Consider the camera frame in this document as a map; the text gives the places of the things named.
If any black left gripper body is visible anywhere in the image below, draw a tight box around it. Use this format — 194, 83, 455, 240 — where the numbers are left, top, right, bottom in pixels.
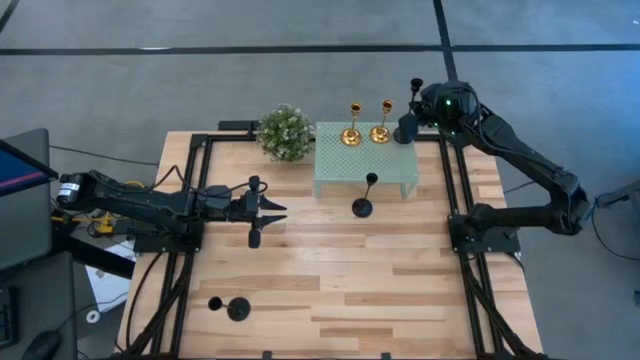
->
230, 175, 262, 250

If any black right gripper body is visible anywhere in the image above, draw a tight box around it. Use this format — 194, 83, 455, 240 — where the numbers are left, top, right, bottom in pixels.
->
417, 83, 442, 132

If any black candle stick holder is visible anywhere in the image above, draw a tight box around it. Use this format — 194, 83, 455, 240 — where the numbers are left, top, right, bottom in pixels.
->
393, 77, 424, 145
207, 295, 252, 322
351, 172, 379, 219

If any gold candle stick holder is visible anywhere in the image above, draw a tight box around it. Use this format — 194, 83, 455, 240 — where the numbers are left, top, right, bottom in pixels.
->
369, 98, 395, 145
340, 101, 363, 148

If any pale green mesh shelf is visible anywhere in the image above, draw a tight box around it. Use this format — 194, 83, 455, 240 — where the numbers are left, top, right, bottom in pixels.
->
313, 121, 420, 200

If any green potted plant black pot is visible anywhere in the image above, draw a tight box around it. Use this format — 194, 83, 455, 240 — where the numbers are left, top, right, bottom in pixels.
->
254, 103, 317, 163

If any yellow clamp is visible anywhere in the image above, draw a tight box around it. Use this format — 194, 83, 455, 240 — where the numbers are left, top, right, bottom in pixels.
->
94, 212, 117, 236

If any black stand beam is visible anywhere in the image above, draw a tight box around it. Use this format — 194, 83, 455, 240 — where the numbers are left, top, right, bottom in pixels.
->
52, 232, 137, 280

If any white paper sheet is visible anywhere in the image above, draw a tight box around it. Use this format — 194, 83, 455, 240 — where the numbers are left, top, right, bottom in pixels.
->
84, 239, 137, 314

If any grey stand leg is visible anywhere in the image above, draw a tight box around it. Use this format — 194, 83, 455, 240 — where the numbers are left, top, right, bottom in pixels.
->
594, 178, 640, 224

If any dark grey desk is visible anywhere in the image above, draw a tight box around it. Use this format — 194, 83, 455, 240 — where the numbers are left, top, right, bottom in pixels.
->
0, 251, 79, 360

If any grey cabinet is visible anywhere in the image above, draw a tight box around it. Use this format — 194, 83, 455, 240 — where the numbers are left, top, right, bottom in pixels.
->
0, 128, 54, 271

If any monitor with blue screen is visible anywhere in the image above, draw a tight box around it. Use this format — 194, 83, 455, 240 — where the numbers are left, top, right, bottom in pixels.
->
0, 138, 60, 197

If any black computer mouse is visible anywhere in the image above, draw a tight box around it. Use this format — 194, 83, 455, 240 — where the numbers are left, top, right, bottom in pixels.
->
22, 329, 62, 360

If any dark keyboard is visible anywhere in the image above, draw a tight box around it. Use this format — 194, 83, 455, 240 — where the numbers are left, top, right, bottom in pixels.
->
0, 287, 20, 350

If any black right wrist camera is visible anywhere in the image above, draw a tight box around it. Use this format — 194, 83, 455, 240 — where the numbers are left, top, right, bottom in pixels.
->
435, 82, 476, 132

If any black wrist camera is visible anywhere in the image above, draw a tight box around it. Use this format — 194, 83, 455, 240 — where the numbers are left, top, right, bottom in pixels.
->
435, 82, 476, 132
202, 184, 232, 204

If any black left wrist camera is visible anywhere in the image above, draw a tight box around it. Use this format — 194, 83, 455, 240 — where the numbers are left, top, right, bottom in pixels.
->
202, 184, 232, 204

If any black aluminium table frame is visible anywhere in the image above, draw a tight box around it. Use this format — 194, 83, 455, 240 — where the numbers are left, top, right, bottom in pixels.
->
117, 130, 546, 360

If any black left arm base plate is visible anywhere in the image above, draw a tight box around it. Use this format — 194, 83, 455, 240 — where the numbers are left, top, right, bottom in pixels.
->
133, 219, 204, 254

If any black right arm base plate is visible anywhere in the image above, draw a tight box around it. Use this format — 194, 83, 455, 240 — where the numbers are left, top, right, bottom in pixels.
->
448, 214, 521, 254

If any black cable along table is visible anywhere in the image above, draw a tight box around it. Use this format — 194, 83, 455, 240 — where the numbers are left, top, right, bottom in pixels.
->
124, 252, 166, 351

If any thin black floor cable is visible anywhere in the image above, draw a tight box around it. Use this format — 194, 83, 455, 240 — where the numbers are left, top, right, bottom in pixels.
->
48, 144, 160, 166

